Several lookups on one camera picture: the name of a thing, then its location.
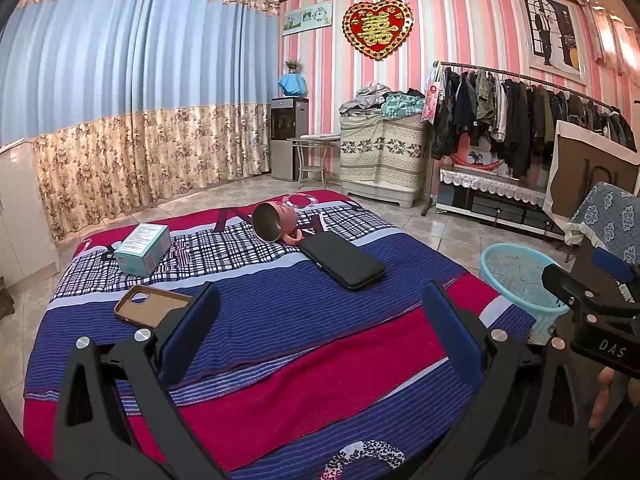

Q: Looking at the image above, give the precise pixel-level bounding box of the brown board with white edge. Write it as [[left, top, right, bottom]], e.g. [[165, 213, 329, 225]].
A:
[[542, 120, 640, 218]]

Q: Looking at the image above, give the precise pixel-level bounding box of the light blue plastic basket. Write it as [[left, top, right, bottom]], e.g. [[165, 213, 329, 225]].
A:
[[480, 242, 571, 341]]

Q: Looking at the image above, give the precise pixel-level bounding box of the red and white object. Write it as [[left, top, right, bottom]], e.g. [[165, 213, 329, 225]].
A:
[[452, 147, 501, 171]]

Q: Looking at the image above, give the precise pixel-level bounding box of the blue cloth cover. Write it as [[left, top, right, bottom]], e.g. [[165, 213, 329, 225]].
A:
[[277, 73, 308, 97]]

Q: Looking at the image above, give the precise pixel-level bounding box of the person's right hand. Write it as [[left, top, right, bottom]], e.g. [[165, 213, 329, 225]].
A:
[[589, 366, 616, 430]]

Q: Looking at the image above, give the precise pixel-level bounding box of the row of hanging clothes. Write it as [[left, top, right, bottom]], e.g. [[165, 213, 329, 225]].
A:
[[431, 67, 638, 178]]

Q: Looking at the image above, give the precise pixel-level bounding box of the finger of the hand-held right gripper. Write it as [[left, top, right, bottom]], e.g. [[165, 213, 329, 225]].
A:
[[542, 263, 602, 317], [591, 247, 640, 288]]

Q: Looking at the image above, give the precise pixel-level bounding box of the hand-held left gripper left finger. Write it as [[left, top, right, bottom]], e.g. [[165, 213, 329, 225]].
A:
[[52, 282, 223, 480]]

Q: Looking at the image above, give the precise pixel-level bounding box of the cabinet under patterned cloth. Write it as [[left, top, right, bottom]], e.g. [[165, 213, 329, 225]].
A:
[[339, 110, 428, 209]]

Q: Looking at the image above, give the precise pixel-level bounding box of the landscape wall picture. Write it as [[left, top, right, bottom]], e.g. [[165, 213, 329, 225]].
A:
[[282, 1, 333, 37]]

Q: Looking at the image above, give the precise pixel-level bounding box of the dark brown chair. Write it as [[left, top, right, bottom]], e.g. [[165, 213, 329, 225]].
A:
[[570, 232, 640, 306]]

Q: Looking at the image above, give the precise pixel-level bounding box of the blue and floral curtain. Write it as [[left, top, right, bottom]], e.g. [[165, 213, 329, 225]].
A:
[[0, 0, 283, 241]]

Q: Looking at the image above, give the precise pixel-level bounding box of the metal clothes rack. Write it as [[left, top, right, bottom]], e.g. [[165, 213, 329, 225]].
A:
[[422, 61, 640, 217]]

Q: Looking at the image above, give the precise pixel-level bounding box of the brown phone case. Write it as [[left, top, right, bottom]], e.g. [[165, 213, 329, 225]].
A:
[[114, 285, 196, 328]]

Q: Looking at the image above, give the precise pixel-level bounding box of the black case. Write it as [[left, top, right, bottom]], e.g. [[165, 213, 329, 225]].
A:
[[298, 231, 387, 292]]

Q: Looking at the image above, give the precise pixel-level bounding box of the small round table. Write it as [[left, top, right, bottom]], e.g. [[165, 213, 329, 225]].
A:
[[287, 132, 341, 186]]

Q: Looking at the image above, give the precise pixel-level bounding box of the red heart wall decoration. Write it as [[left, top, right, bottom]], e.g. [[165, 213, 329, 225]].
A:
[[342, 0, 416, 61]]

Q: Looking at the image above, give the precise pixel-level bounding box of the blue floral fringed cloth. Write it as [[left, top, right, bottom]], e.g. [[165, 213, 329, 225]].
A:
[[565, 181, 640, 261]]

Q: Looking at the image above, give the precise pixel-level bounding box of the grey water dispenser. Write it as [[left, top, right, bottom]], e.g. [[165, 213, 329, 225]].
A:
[[270, 97, 310, 182]]

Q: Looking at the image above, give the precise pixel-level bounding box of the teal and white box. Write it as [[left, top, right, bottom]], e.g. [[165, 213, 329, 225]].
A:
[[115, 223, 171, 277]]

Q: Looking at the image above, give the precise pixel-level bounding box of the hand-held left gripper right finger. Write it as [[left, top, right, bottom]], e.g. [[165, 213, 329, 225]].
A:
[[421, 281, 593, 480]]

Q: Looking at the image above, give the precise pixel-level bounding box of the pink cup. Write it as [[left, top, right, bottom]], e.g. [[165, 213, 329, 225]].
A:
[[251, 200, 306, 247]]

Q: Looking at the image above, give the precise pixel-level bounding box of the white lace cloth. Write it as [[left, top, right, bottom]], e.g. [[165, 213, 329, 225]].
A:
[[439, 167, 551, 206]]

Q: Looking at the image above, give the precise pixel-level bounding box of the wall poster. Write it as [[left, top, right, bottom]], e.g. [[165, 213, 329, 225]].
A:
[[515, 0, 588, 83]]

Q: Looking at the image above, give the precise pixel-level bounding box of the pink hanging bag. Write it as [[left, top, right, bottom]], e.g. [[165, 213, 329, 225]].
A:
[[421, 80, 443, 123]]

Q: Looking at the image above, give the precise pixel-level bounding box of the low black cabinet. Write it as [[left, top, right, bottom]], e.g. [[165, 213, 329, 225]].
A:
[[435, 167, 566, 241]]

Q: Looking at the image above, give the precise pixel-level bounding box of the pile of clothes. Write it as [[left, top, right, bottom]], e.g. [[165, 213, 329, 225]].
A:
[[340, 81, 431, 120]]

